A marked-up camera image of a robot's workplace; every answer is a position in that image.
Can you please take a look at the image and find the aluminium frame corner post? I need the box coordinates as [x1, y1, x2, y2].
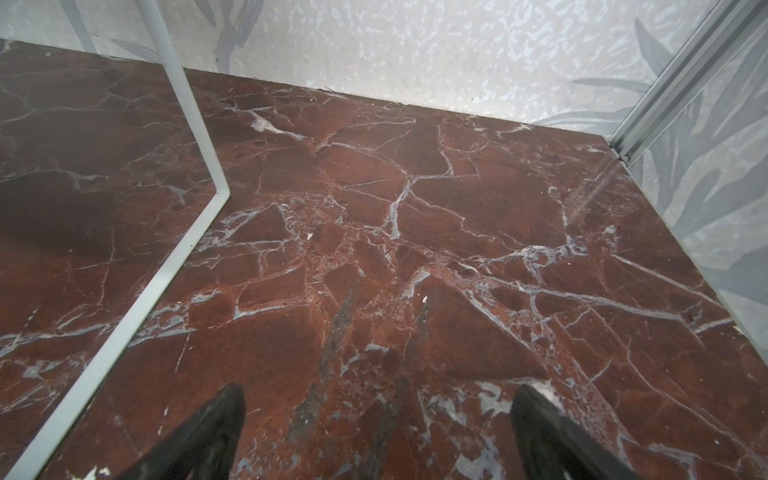
[610, 0, 767, 165]

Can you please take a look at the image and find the white two-tier shelf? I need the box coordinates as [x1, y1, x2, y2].
[1, 1, 212, 471]

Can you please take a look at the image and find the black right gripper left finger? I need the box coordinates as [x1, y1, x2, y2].
[118, 383, 246, 479]

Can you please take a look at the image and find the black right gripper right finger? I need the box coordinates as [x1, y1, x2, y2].
[510, 385, 639, 480]

